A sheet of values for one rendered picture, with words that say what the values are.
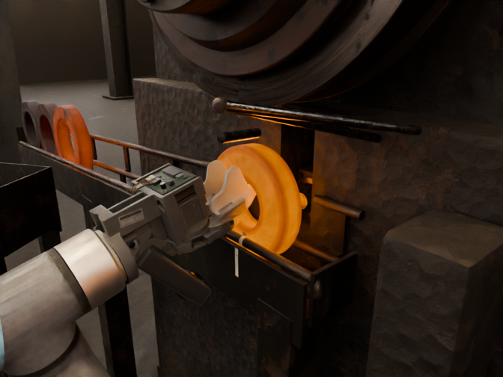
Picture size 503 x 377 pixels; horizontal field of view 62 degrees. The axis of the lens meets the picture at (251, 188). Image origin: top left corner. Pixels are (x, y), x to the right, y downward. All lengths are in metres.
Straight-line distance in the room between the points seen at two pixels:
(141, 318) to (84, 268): 1.20
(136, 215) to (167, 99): 0.40
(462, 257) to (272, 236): 0.25
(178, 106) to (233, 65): 0.34
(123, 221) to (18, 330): 0.13
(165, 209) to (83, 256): 0.09
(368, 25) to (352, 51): 0.02
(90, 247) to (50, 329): 0.08
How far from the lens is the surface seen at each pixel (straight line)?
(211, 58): 0.49
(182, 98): 0.77
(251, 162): 0.53
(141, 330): 1.58
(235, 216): 0.50
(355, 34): 0.37
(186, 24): 0.49
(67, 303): 0.44
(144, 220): 0.46
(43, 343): 0.46
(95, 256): 0.44
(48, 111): 1.28
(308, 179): 0.60
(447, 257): 0.35
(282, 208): 0.50
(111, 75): 7.41
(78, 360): 0.49
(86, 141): 1.07
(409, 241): 0.37
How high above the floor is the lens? 0.95
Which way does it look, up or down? 20 degrees down
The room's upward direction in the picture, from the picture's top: straight up
